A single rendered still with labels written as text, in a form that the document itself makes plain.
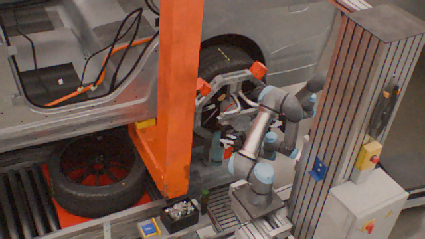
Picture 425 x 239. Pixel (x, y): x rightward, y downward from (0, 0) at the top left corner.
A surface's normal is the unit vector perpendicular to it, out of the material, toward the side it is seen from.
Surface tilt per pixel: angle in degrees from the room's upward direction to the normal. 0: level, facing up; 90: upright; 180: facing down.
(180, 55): 90
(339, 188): 0
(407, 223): 0
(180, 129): 90
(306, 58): 90
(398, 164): 0
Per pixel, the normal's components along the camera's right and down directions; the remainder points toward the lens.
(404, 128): 0.09, -0.76
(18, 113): 0.44, 0.62
